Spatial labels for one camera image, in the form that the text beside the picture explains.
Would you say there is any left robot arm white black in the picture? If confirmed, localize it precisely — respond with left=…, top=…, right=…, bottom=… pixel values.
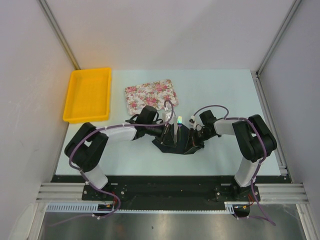
left=64, top=105, right=176, bottom=200

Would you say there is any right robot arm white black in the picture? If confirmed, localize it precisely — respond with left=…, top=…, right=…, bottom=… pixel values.
left=183, top=110, right=277, bottom=201

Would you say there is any left aluminium frame post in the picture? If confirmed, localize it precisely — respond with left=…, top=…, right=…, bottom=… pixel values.
left=37, top=0, right=81, bottom=70

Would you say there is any purple cable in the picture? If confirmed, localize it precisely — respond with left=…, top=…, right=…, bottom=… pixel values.
left=47, top=100, right=175, bottom=227
left=193, top=104, right=277, bottom=227

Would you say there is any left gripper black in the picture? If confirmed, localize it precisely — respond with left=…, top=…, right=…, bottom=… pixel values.
left=145, top=120, right=176, bottom=147

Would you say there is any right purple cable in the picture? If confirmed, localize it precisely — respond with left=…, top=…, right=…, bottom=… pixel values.
left=193, top=104, right=277, bottom=227

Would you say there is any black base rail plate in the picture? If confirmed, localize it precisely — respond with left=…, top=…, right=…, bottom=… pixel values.
left=51, top=174, right=261, bottom=211

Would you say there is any yellow plastic bin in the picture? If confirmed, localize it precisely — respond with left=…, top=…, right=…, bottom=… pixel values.
left=62, top=67, right=112, bottom=124

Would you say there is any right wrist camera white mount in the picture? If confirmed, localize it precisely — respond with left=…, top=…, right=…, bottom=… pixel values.
left=188, top=115, right=197, bottom=129

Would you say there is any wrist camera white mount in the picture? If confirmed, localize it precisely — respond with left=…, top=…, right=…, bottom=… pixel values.
left=162, top=111, right=175, bottom=124
left=188, top=115, right=197, bottom=129

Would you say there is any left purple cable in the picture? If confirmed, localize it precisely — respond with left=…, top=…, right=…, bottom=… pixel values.
left=47, top=100, right=175, bottom=227

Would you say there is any floral pattern tray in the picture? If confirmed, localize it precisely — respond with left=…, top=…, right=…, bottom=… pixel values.
left=124, top=79, right=179, bottom=116

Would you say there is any silver table knife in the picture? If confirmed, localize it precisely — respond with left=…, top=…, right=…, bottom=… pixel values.
left=173, top=116, right=178, bottom=145

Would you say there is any aluminium frame post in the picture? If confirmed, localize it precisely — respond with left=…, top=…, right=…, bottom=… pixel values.
left=255, top=0, right=304, bottom=78
left=37, top=0, right=81, bottom=70

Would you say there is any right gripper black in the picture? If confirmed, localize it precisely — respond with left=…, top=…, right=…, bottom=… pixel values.
left=184, top=127, right=214, bottom=154

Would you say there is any right aluminium frame post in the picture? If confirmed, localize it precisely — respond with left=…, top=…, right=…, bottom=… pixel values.
left=255, top=0, right=304, bottom=78

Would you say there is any white slotted cable duct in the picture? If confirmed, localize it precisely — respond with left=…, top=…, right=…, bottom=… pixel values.
left=46, top=202, right=234, bottom=214

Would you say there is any iridescent green fork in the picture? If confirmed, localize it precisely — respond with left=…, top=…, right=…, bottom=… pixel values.
left=177, top=116, right=182, bottom=137

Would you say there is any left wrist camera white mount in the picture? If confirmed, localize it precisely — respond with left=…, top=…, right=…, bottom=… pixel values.
left=162, top=111, right=175, bottom=124

